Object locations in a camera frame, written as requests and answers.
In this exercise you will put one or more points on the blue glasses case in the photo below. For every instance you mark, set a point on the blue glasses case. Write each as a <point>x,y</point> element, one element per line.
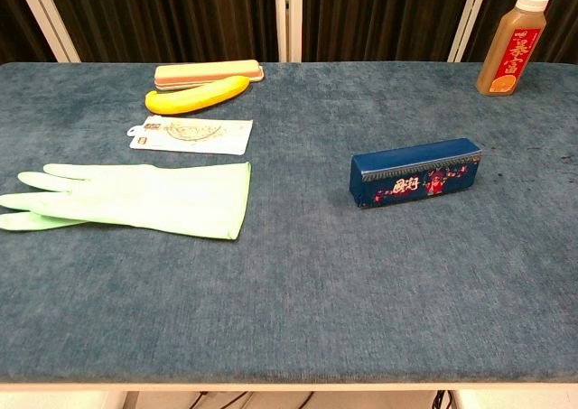
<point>406,179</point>

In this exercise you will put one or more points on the blue velvet table cover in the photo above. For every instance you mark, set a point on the blue velvet table cover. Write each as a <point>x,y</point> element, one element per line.
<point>316,291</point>

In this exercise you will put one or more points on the white packaged ruler set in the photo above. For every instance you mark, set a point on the white packaged ruler set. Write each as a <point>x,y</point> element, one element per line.
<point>194,138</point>

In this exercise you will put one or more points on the green rubber glove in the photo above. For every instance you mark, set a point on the green rubber glove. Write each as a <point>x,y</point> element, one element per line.
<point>158,197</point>

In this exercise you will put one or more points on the yellow banana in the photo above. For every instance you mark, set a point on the yellow banana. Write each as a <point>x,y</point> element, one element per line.
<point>194,98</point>

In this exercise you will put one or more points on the pink pencil case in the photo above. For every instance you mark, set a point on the pink pencil case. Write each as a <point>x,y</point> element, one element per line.
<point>203,71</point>

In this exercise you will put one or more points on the dark pleated curtain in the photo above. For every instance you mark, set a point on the dark pleated curtain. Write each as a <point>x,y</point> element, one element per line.
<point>384,16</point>
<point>564,16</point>
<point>18,30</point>
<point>171,16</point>

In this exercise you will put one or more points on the brown juice bottle red label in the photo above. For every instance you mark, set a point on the brown juice bottle red label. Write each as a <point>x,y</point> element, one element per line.
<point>510,48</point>

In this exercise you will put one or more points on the white frame post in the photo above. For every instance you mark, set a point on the white frame post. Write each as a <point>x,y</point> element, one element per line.
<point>45,16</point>
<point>469,16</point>
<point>288,16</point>

